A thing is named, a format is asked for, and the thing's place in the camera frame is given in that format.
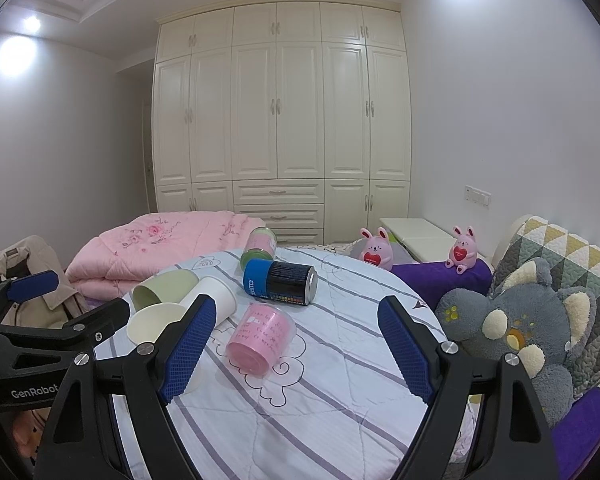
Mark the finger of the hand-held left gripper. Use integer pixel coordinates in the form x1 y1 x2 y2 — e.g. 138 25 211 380
0 269 61 327
0 299 132 349

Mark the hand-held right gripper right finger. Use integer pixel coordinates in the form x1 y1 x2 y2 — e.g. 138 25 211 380
377 295 563 480

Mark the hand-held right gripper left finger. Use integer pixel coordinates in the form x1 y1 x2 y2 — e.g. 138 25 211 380
32 294 218 480

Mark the cream cup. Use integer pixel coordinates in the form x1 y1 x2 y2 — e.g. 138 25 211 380
127 302 204 393

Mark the pink cup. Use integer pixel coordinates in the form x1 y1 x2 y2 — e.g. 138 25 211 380
225 302 297 377

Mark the white cup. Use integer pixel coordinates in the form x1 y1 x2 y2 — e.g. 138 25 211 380
180 276 237 322

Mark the green cup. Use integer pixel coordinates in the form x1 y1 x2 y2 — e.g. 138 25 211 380
131 268 201 312

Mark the beige jacket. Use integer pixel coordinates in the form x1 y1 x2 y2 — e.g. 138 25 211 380
0 234 88 331

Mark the purple pillow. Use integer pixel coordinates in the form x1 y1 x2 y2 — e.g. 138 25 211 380
390 258 494 312

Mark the pink floral quilt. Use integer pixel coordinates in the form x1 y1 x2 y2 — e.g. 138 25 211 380
65 210 268 306

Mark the pink bunny toy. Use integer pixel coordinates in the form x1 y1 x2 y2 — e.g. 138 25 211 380
352 226 395 272
445 226 478 275

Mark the grey plush toy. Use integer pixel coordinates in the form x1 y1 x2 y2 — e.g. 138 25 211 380
435 257 598 428

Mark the blue and black can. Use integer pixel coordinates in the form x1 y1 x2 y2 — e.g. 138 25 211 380
242 259 318 307

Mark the white nightstand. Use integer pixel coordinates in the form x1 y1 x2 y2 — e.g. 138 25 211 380
379 217 491 265

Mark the green glass jar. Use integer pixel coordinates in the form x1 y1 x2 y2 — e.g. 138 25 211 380
239 226 278 272

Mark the triangle pattern quilted cover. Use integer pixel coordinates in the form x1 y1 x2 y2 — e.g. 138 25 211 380
490 216 600 401

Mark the purple bed sheet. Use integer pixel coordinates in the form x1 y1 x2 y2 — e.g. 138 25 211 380
550 385 600 480

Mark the cream wardrobe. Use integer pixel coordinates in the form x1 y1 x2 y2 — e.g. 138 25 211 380
151 1 413 247

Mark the white wall switch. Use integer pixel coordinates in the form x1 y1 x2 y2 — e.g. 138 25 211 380
463 185 491 206

